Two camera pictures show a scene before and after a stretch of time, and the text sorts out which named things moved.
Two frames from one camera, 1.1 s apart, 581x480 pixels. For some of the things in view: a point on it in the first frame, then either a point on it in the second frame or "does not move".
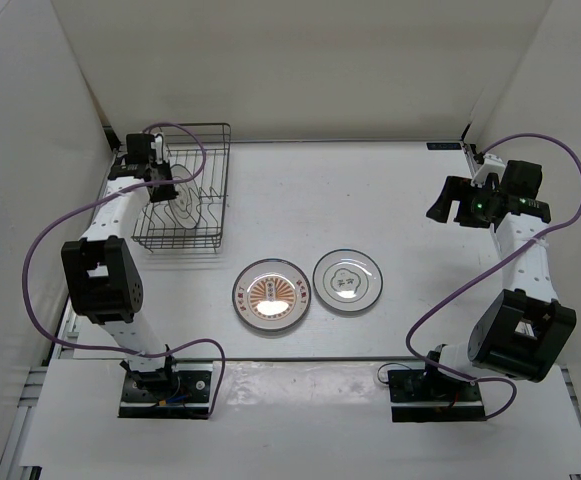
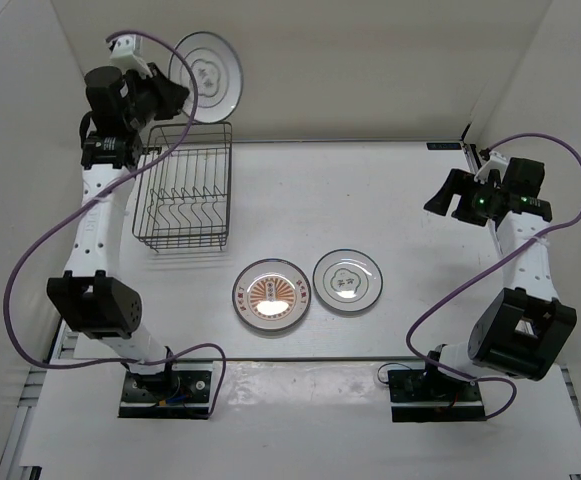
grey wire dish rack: x=199 y=156 does not move
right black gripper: x=458 y=189 does not move
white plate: x=185 y=208 → x=218 y=75
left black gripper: x=165 y=195 → x=173 y=97
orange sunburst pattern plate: x=271 y=294 does not move
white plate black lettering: x=348 y=280 does not move
